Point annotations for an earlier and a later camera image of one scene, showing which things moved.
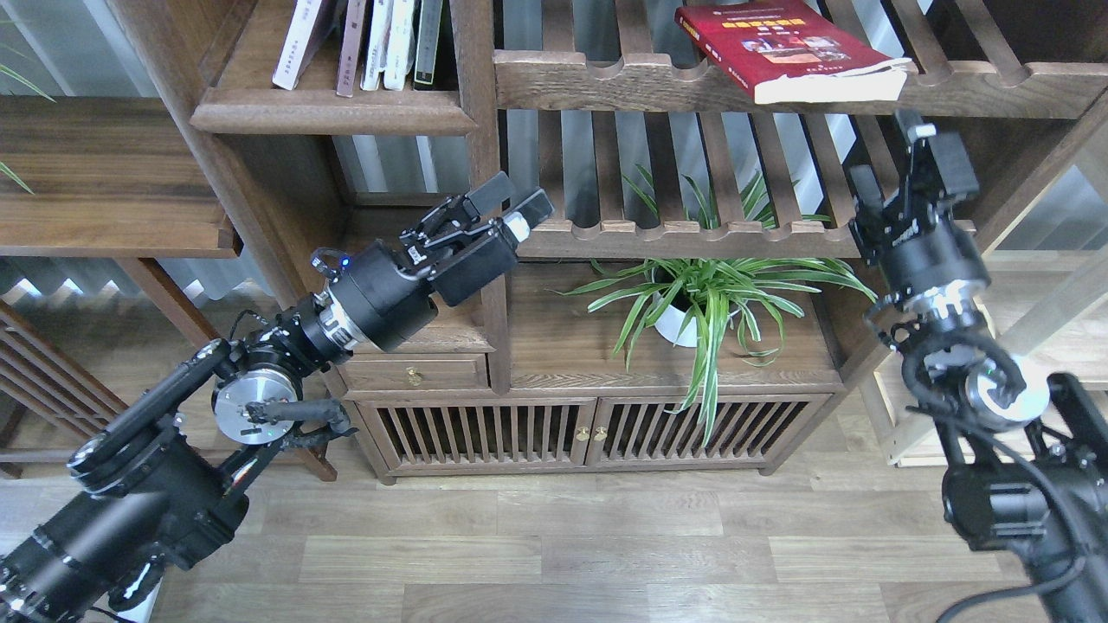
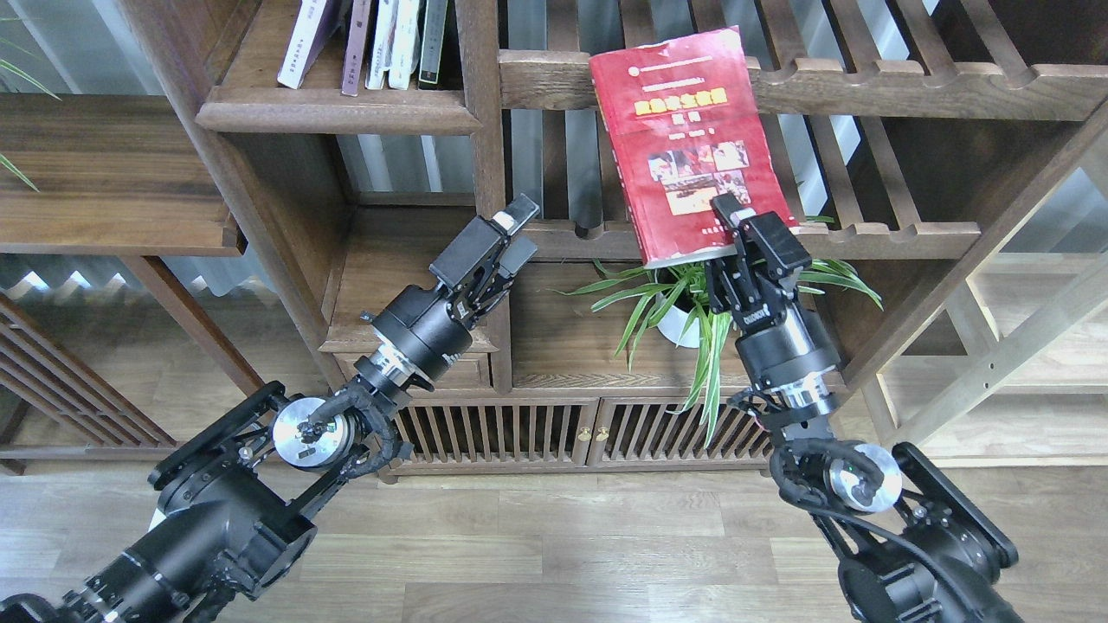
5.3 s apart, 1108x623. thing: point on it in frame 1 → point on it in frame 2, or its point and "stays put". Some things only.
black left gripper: [379, 297] → [420, 327]
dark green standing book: [431, 13] stays put
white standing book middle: [401, 44] stays put
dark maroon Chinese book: [351, 48] stays put
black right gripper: [921, 254] → [783, 339]
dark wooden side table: [132, 178] stays put
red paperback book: [782, 51] → [682, 124]
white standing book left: [377, 42] stays put
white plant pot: [677, 325] stays put
